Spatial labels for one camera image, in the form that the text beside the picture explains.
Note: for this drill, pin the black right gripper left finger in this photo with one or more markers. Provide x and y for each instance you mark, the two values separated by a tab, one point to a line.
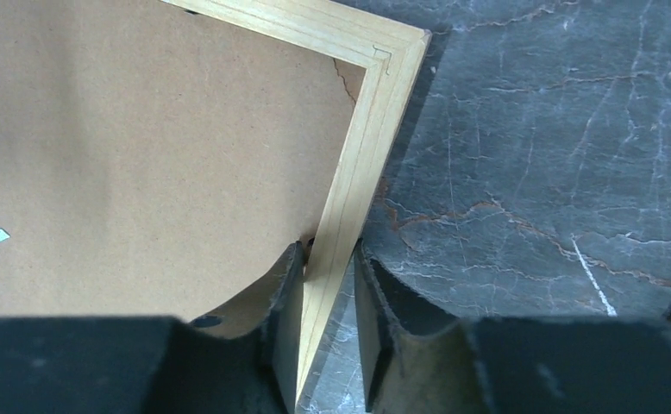
241	357

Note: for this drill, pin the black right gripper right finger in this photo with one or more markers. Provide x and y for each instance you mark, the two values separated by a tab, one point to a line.
418	358

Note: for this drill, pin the wooden picture frame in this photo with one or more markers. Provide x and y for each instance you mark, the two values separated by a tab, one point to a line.
158	157

